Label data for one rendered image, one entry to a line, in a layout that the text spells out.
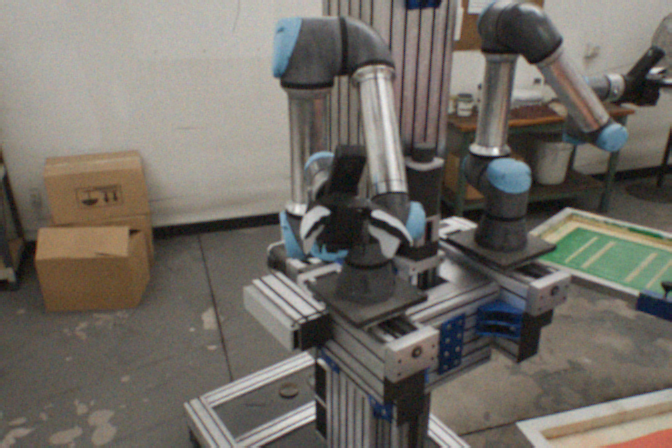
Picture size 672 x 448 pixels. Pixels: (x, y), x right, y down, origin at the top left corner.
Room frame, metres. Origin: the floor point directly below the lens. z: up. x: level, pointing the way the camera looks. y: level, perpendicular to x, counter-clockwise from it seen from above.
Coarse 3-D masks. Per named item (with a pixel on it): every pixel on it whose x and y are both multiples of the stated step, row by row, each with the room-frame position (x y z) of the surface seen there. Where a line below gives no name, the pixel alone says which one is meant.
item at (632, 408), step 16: (624, 400) 1.21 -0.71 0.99; (640, 400) 1.21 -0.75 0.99; (656, 400) 1.21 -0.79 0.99; (544, 416) 1.14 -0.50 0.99; (560, 416) 1.15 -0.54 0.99; (576, 416) 1.15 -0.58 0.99; (592, 416) 1.15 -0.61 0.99; (608, 416) 1.15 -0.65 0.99; (624, 416) 1.17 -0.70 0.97; (640, 416) 1.18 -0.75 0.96; (528, 432) 1.09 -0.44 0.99; (544, 432) 1.10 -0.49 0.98; (560, 432) 1.12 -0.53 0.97; (576, 432) 1.13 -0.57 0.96
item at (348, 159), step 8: (344, 144) 0.83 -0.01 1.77; (336, 152) 0.83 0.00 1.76; (344, 152) 0.82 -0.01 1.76; (352, 152) 0.82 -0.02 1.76; (360, 152) 0.82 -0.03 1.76; (336, 160) 0.82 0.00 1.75; (344, 160) 0.82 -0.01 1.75; (352, 160) 0.82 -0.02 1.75; (360, 160) 0.82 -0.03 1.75; (336, 168) 0.83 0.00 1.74; (344, 168) 0.83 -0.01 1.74; (352, 168) 0.82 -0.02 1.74; (360, 168) 0.83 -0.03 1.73; (328, 176) 0.87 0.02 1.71; (336, 176) 0.84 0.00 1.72; (344, 176) 0.84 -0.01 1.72; (352, 176) 0.84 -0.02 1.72; (360, 176) 0.84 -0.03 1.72; (328, 184) 0.86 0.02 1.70; (336, 184) 0.85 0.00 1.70; (344, 184) 0.85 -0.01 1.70; (352, 184) 0.85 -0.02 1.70; (328, 192) 0.86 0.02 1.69
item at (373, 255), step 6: (366, 246) 1.23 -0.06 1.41; (372, 246) 1.23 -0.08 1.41; (378, 246) 1.24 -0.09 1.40; (348, 252) 1.23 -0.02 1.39; (354, 252) 1.24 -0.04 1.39; (360, 252) 1.24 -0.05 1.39; (366, 252) 1.23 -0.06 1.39; (372, 252) 1.23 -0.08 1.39; (378, 252) 1.24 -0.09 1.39; (348, 258) 1.26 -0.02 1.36; (354, 258) 1.24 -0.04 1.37; (360, 258) 1.24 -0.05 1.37; (366, 258) 1.23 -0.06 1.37; (372, 258) 1.23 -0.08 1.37; (378, 258) 1.24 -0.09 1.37; (384, 258) 1.25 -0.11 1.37; (366, 264) 1.23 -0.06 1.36; (372, 264) 1.23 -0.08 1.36
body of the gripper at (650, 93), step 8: (624, 80) 1.75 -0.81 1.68; (648, 80) 1.75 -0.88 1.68; (632, 88) 1.76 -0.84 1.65; (640, 88) 1.77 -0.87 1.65; (648, 88) 1.75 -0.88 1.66; (656, 88) 1.76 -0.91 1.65; (624, 96) 1.75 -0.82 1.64; (632, 96) 1.77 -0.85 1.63; (640, 96) 1.76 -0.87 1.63; (648, 96) 1.76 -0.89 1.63; (656, 96) 1.76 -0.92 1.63; (616, 104) 1.76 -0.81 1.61; (632, 104) 1.78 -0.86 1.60; (640, 104) 1.76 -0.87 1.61; (648, 104) 1.77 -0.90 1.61
